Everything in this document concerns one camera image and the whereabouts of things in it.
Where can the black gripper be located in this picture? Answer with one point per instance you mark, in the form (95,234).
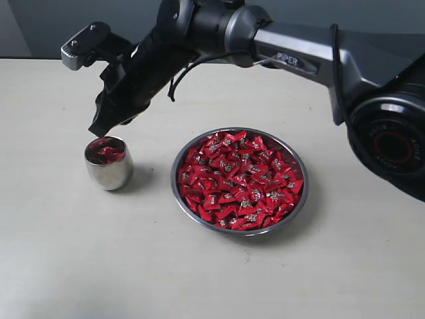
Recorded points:
(130,86)

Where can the pile of red wrapped candies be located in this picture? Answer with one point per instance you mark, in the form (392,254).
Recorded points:
(240,181)

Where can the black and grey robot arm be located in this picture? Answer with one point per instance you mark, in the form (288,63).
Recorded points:
(375,81)

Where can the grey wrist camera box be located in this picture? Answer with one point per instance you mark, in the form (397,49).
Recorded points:
(94,42)

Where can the stainless steel cup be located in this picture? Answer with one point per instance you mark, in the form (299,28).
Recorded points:
(112,176)

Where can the stainless steel bowl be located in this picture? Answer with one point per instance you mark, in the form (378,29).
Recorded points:
(300,186)

